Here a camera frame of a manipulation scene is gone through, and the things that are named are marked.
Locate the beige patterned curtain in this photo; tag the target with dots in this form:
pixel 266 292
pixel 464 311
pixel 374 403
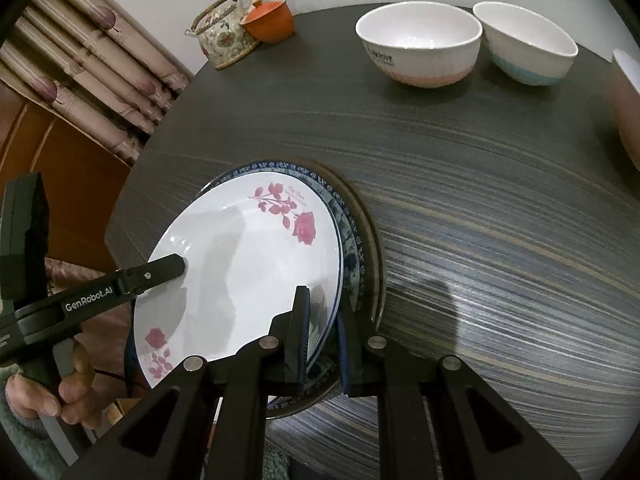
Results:
pixel 90 60

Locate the white bowl with pink base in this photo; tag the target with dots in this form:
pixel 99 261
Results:
pixel 415 30

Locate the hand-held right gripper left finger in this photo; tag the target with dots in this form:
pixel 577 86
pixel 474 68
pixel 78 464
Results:
pixel 301 340

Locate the orange lidded tea cup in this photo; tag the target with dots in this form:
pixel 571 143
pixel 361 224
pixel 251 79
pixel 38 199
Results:
pixel 270 22

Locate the small blue floral plate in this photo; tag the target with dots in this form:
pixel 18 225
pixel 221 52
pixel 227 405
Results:
pixel 350 255

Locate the person's left forearm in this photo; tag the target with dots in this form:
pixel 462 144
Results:
pixel 20 450

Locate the white bowl with blue base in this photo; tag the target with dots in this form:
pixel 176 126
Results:
pixel 530 35

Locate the grey fleece clothing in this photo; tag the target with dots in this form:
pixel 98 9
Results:
pixel 277 462

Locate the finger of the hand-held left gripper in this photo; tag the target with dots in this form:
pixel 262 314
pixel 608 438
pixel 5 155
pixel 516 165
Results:
pixel 155 275

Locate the floral ceramic teapot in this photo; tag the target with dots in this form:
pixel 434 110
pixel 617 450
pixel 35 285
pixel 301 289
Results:
pixel 225 35

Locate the brown wooden cabinet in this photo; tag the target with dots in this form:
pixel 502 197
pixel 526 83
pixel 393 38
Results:
pixel 65 160

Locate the large blue floral plate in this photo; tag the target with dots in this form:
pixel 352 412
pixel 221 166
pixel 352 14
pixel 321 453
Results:
pixel 372 260

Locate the pink cushion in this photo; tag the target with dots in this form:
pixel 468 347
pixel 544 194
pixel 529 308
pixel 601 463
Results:
pixel 107 332

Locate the white plate with pink roses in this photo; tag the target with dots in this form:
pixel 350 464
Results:
pixel 240 270

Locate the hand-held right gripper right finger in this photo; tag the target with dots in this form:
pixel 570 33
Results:
pixel 348 355

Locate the large pink bowl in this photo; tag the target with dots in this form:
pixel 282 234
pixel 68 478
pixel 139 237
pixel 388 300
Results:
pixel 627 110

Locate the person's left hand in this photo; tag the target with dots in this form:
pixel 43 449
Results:
pixel 75 390

